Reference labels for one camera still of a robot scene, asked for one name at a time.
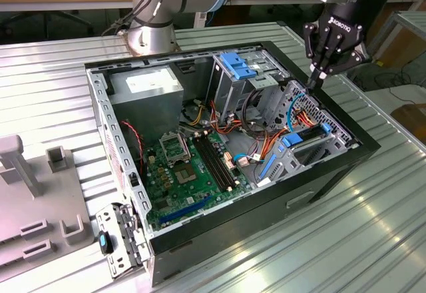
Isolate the blue plastic drive latch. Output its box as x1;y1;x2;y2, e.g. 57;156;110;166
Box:
219;51;260;81

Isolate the black open PC case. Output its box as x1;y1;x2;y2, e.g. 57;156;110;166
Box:
83;41;381;288

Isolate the black cable loop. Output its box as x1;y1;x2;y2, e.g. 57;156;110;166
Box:
241;88;267;134

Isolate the orange wire bundle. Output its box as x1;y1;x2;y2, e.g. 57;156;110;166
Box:
209;101;244;137
261;123;287;160

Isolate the yellow wire bundle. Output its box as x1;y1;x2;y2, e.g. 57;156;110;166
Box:
186;105;206;127

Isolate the brown cardboard box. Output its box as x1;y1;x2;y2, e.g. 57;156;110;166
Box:
391;105;426;141

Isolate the blue data wire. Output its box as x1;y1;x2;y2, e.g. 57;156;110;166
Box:
286;92;306;133

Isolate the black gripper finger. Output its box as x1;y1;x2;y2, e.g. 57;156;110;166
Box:
320;39;373;79
302;22;337;89

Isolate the red black twisted wire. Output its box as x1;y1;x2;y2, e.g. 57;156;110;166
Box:
119;119;146;177

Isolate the grey metal frame table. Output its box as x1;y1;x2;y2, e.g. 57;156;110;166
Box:
367;9;426;81

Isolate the green motherboard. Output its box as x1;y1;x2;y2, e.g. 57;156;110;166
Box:
143;129;254;232

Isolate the grey metal disk bay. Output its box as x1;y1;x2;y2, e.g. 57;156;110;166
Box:
254;119;362;187

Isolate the blue expansion slot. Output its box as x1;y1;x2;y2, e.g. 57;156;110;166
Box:
158;195;211;226

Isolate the black RAM slot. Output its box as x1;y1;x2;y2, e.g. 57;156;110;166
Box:
191;137;227;193
194;134;232;191
200;133;236;188
204;131;240;185

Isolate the grey metal drive cage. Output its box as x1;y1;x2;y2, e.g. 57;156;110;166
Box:
205;49;291;118

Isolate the orange red power wire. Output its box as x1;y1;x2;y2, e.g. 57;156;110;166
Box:
294;109;318;130

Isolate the metal socket cover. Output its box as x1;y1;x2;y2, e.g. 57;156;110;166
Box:
158;132;191;166

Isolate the grey power supply unit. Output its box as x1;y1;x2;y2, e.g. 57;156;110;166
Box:
106;66;184;147

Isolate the CPU socket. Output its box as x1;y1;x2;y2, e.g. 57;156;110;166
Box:
172;162;200;186

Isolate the black latch with blue tab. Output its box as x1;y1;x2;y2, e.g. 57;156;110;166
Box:
97;229;114;254

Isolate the grey parts rack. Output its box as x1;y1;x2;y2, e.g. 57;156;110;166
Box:
0;135;96;274

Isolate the grey metal slot bracket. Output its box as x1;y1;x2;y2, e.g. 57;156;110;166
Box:
95;201;150;280

